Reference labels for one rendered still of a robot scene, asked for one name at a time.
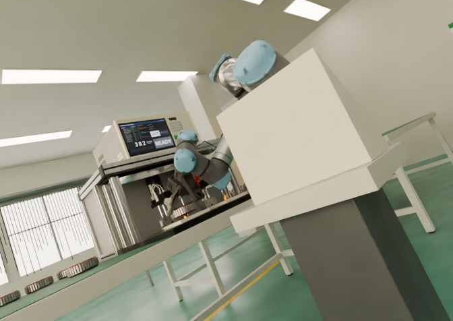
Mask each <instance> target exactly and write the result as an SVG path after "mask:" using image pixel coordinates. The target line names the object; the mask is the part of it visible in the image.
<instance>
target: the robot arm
mask: <svg viewBox="0 0 453 321"><path fill-rule="evenodd" d="M289 64H290V62H289V61H288V60H286V59H285V58H284V57H283V56H282V55H281V54H280V53H279V52H278V51H276V50H275V48H274V47H273V46H272V45H270V44H268V43H267V42H265V41H264V40H257V41H254V42H253V43H251V44H250V45H249V46H248V47H247V48H246V49H245V50H244V51H243V52H242V53H241V54H240V56H239V57H238V59H233V58H232V57H231V56H230V55H227V54H226V53H225V54H224V55H223V56H222V57H221V58H220V60H219V62H218V63H217V64H216V66H215V68H214V69H213V70H212V72H211V74H210V79H211V80H213V82H216V83H217V84H218V85H219V86H221V87H222V88H224V89H225V90H226V91H227V92H229V93H230V94H232V95H233V96H234V97H235V98H237V100H240V99H242V98H243V97H244V96H246V95H247V94H249V93H250V92H251V91H252V90H254V89H255V88H257V87H258V86H259V85H261V84H263V83H264V82H265V81H266V80H268V79H269V78H271V77H272V76H273V75H275V74H277V73H278V72H279V71H280V70H282V69H283V68H285V67H286V66H287V65H289ZM197 141H198V134H197V133H196V132H195V131H193V130H190V129H183V130H181V131H179V133H178V138H177V147H176V152H175V155H174V164H173V168H175V173H174V175H171V177H169V178H168V186H167V189H169V190H170V191H171V192H172V193H173V194H172V196H171V197H170V198H165V199H164V203H165V204H166V206H167V208H168V210H167V216H170V215H172V213H173V211H174V209H175V206H176V205H177V204H178V202H179V196H181V197H183V196H186V195H188V196H189V197H190V198H191V201H192V202H197V201H199V200H201V199H203V198H204V197H205V195H204V193H203V191H202V190H201V189H200V187H199V185H198V184H197V182H196V181H195V179H194V178H193V176H192V174H194V175H195V176H197V177H199V178H200V179H203V180H204V181H206V182H207V183H209V184H210V185H212V186H214V187H216V188H218V189H224V188H225V187H226V186H227V185H228V184H229V182H230V180H231V174H230V173H229V171H228V169H229V167H230V165H231V163H232V161H233V158H234V157H233V154H232V152H231V149H230V148H229V145H228V143H227V141H226V138H225V136H224V134H223V136H222V138H221V140H220V142H219V144H218V146H217V148H216V150H215V152H214V154H213V155H212V158H211V160H210V159H208V158H206V157H205V156H203V155H201V154H200V153H199V152H197V151H196V148H197ZM191 173H192V174H191ZM172 177H174V178H172Z"/></svg>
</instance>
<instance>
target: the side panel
mask: <svg viewBox="0 0 453 321"><path fill-rule="evenodd" d="M92 189H93V190H92V191H91V192H90V193H89V195H88V196H87V197H86V198H85V199H84V200H82V201H80V205H81V207H82V211H83V213H84V217H85V219H86V223H87V226H88V229H89V232H90V235H91V238H92V241H93V244H94V247H95V249H96V253H97V255H98V259H99V261H100V262H102V261H105V260H108V259H110V258H113V257H115V256H119V255H121V254H123V250H122V249H120V250H119V248H118V247H117V243H116V241H115V237H114V235H113V232H112V229H111V226H110V223H109V220H108V218H107V214H106V212H105V209H104V206H103V204H102V200H101V198H100V195H99V193H98V189H97V187H96V186H94V187H93V188H92Z"/></svg>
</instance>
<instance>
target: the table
mask: <svg viewBox="0 0 453 321"><path fill-rule="evenodd" d="M240 187H241V188H242V192H243V190H244V191H245V190H247V186H246V184H245V183H244V184H243V185H240ZM229 192H230V194H231V196H233V195H232V193H231V192H233V193H234V194H235V191H234V189H232V190H231V191H229ZM265 229H266V228H265V226H264V227H262V228H261V229H259V230H257V231H256V232H254V233H252V234H251V235H249V236H248V237H246V238H245V239H243V240H241V241H240V242H238V243H236V244H235V245H233V246H231V247H230V248H228V249H227V250H225V251H223V252H222V253H220V254H219V255H217V256H215V257H213V258H212V255H211V253H210V250H209V248H208V245H207V243H206V240H205V239H204V240H202V241H201V242H199V243H198V244H199V246H200V249H201V251H202V254H203V256H204V259H205V261H206V262H205V263H204V264H202V265H201V266H199V267H197V268H196V269H194V270H192V271H191V272H189V273H188V274H186V275H185V276H182V277H181V278H180V279H178V280H177V279H176V277H175V273H174V272H173V268H172V266H171V263H170V261H169V259H168V260H165V261H164V262H163V263H164V266H165V268H166V271H167V274H168V276H169V279H170V282H171V284H172V287H173V290H174V292H175V295H176V298H177V301H179V302H180V301H183V295H182V293H181V290H180V288H179V287H180V286H188V285H204V284H212V283H214V284H215V287H216V290H217V291H218V294H219V297H221V296H222V295H224V294H225V293H226V290H225V288H224V285H223V283H222V280H221V278H220V275H219V273H218V271H217V268H216V265H215V263H214V262H215V261H217V260H218V259H219V258H221V257H223V256H224V255H226V254H227V253H229V252H231V251H232V250H234V249H235V248H237V247H239V246H240V245H242V244H243V243H245V242H246V241H248V240H250V239H251V238H252V237H254V236H256V235H257V234H259V233H261V232H262V231H264V230H265ZM205 267H208V270H209V271H210V274H211V277H210V278H203V279H192V280H186V279H188V278H189V277H191V276H193V275H194V274H196V273H197V272H199V271H201V270H202V269H204V268H205Z"/></svg>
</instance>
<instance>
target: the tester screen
mask: <svg viewBox="0 0 453 321"><path fill-rule="evenodd" d="M119 126H120V128H121V131H122V134H123V137H124V139H125V142H126V144H127V147H128V149H129V153H130V155H133V154H139V153H143V152H149V151H152V150H158V149H161V148H156V147H155V144H154V141H153V139H157V138H164V137H169V136H171V135H170V133H169V134H167V135H163V136H156V137H152V136H151V134H150V132H153V131H158V130H162V129H168V128H167V125H166V123H165V121H164V119H161V120H156V121H146V122H140V123H130V124H125V125H119ZM141 141H146V144H147V145H145V146H139V147H135V145H134V142H141ZM147 146H153V147H154V148H153V149H149V150H143V151H139V152H133V153H131V152H130V150H133V149H136V148H143V147H147ZM172 146H174V145H172ZM168 147H171V146H166V147H162V148H168Z"/></svg>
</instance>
